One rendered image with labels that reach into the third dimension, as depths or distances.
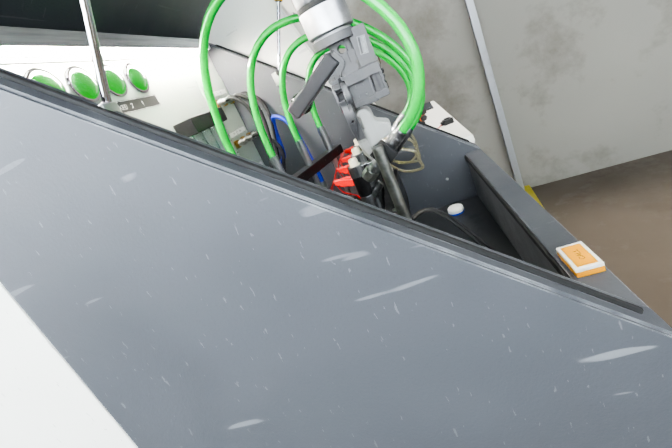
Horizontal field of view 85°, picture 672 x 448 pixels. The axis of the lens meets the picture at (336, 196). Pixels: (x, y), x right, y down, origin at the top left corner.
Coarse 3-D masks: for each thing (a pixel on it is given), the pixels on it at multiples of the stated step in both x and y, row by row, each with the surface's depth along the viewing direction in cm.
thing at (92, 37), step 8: (80, 0) 29; (88, 0) 29; (80, 8) 29; (88, 8) 29; (88, 16) 30; (88, 24) 30; (88, 32) 30; (96, 32) 30; (88, 40) 30; (96, 40) 30; (96, 48) 31; (96, 56) 31; (96, 64) 31; (96, 72) 31; (104, 72) 32; (104, 80) 32; (104, 88) 32; (104, 96) 32; (104, 104) 32; (112, 104) 32
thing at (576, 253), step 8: (568, 248) 45; (576, 248) 44; (584, 248) 44; (560, 256) 45; (568, 256) 44; (576, 256) 43; (584, 256) 42; (592, 256) 42; (568, 264) 43; (576, 264) 42; (584, 264) 41; (584, 272) 41; (592, 272) 41
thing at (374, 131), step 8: (360, 112) 59; (368, 112) 59; (368, 120) 60; (368, 128) 60; (376, 128) 60; (384, 128) 60; (368, 136) 61; (376, 136) 61; (384, 136) 61; (360, 144) 61; (368, 144) 61; (368, 152) 62
